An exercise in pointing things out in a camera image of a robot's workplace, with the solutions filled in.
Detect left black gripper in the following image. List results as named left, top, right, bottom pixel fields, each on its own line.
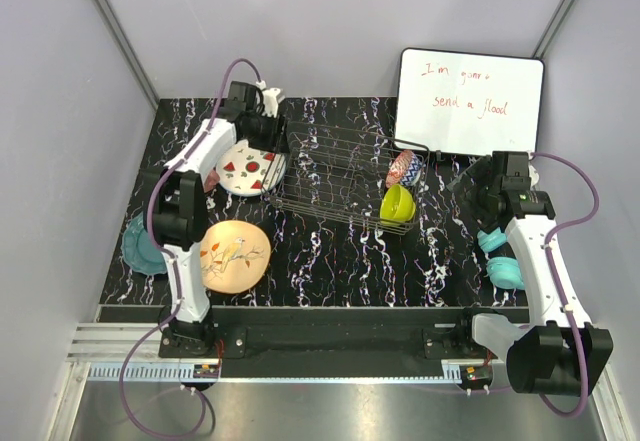
left=244, top=109, right=289, bottom=155

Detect grey slotted cable duct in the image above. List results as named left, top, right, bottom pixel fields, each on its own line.
left=87, top=362, right=493, bottom=390

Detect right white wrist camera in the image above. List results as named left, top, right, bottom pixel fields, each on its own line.
left=528, top=157, right=540, bottom=189

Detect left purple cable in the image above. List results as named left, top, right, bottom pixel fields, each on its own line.
left=117, top=58, right=266, bottom=435

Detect orange bird plate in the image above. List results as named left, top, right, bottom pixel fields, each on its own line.
left=200, top=220, right=271, bottom=295

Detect black wire dish rack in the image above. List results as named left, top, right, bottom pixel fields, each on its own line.
left=265, top=122, right=429, bottom=235

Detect white whiteboard with red writing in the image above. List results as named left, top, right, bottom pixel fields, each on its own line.
left=394, top=48, right=545, bottom=156

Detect lime green bowl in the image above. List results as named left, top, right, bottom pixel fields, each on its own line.
left=380, top=184, right=416, bottom=226

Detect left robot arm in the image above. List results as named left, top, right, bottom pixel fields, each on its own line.
left=144, top=81, right=285, bottom=357

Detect teal scalloped plate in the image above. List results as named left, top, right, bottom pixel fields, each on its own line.
left=121, top=212, right=167, bottom=276

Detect white watermelon pattern plate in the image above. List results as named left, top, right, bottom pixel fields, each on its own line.
left=215, top=140, right=273, bottom=197

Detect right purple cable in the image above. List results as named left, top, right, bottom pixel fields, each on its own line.
left=532, top=151, right=601, bottom=416

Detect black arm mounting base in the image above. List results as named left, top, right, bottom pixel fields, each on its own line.
left=169, top=306, right=529, bottom=360

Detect purple cable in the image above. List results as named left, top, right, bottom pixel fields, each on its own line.
left=117, top=58, right=266, bottom=435
left=532, top=151, right=601, bottom=416

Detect pink mug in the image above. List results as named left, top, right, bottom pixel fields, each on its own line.
left=203, top=169, right=220, bottom=193

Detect black marble pattern mat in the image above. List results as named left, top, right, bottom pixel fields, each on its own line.
left=100, top=97, right=526, bottom=307

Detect red patterned blue zigzag bowl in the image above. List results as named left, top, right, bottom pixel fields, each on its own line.
left=385, top=150, right=423, bottom=189

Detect teal headphones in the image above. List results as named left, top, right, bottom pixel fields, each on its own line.
left=477, top=228, right=525, bottom=290

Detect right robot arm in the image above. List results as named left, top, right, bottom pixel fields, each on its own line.
left=448, top=151, right=613, bottom=398

